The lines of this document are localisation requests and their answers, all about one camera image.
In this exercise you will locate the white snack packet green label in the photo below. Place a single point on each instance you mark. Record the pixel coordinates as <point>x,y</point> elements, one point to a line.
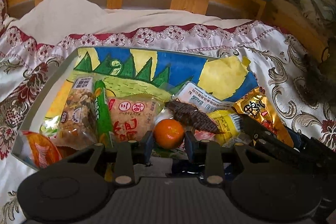
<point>199,94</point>

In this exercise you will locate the mixed nut bar packet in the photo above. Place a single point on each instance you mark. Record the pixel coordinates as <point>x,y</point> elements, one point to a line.
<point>77,111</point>

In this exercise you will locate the green stick snack packet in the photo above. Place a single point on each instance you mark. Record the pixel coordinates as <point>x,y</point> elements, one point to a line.
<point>102,113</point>

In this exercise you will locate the tangerine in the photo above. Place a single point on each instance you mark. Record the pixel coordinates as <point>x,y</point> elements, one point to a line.
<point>168,134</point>

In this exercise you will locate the orange rice cracker packet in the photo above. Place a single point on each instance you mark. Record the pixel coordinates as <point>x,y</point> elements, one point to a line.
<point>131,113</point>

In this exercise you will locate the red orange snack packet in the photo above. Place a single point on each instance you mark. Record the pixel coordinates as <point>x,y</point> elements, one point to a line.
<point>39,149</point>

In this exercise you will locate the brown garment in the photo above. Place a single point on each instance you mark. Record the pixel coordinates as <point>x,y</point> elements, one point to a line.
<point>319,79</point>

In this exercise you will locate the grey tray box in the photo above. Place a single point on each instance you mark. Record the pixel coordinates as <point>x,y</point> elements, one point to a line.
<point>47,98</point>

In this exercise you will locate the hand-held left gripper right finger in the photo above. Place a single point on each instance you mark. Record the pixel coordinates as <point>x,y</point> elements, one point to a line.
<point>189,146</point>

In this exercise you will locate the clear packet dark snack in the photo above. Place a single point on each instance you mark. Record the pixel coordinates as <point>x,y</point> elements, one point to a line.
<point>191,116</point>

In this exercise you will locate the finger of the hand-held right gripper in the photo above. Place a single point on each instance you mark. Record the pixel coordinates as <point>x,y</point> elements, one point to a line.
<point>265,132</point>
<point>295,136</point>

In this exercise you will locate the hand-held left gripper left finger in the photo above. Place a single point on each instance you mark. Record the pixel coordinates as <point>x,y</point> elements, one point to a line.
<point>148,144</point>

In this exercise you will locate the cream bed sheet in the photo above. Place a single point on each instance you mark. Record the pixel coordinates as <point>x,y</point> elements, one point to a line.
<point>105,22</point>

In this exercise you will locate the floral satin blanket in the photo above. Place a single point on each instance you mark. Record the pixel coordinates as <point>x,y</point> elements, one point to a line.
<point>288,77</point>

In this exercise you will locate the gold snack packet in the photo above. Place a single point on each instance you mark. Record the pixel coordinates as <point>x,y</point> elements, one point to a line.
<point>260,111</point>

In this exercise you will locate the crayon drawing sheet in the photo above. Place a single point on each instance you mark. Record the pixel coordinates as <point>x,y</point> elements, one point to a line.
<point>170,69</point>

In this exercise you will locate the yellow snack packet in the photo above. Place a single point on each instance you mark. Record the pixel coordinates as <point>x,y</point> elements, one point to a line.
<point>225,121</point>

